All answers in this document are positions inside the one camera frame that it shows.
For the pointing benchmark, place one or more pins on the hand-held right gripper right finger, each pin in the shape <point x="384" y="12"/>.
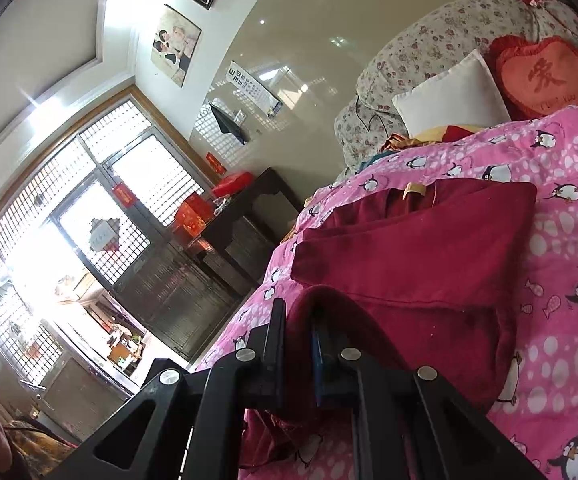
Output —
<point x="325" y="366"/>

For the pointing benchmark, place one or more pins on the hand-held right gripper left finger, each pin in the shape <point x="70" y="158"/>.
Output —
<point x="268" y="360"/>

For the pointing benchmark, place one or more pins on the dark red garment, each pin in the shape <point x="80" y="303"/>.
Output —
<point x="419" y="260"/>

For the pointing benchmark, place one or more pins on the metal grille door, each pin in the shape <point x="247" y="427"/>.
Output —
<point x="179" y="290"/>

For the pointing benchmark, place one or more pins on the dark wooden side table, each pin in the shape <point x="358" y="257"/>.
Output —
<point x="254" y="220"/>

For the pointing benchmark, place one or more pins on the tall red gift box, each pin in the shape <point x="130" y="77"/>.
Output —
<point x="194" y="212"/>

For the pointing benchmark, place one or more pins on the flat red gift box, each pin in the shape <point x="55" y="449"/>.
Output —
<point x="233" y="184"/>

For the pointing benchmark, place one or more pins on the white diamond door paper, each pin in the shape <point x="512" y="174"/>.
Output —
<point x="104" y="234"/>

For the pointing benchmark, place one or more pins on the red door sticker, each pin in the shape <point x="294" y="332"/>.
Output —
<point x="124" y="195"/>

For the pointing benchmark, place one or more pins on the dark hanging cloth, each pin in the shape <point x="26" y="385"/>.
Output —
<point x="229" y="125"/>

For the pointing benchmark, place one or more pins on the brown patterned cloth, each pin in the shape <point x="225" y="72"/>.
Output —
<point x="39" y="447"/>

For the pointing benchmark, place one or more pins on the yellow and red cloth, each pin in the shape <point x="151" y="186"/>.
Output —
<point x="434" y="134"/>

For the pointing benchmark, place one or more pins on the pink penguin print blanket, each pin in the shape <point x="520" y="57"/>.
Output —
<point x="559" y="240"/>

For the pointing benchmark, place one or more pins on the white pillow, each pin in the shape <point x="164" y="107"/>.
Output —
<point x="449" y="95"/>

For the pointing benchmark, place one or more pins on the red heart cushion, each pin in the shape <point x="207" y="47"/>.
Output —
<point x="544" y="77"/>

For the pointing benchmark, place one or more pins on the small red wall sticker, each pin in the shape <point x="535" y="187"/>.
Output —
<point x="215" y="162"/>

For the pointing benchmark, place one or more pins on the eye chart wall calendar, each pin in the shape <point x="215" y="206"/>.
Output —
<point x="251" y="87"/>

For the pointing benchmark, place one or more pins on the wall poster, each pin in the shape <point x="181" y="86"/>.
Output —
<point x="175" y="45"/>

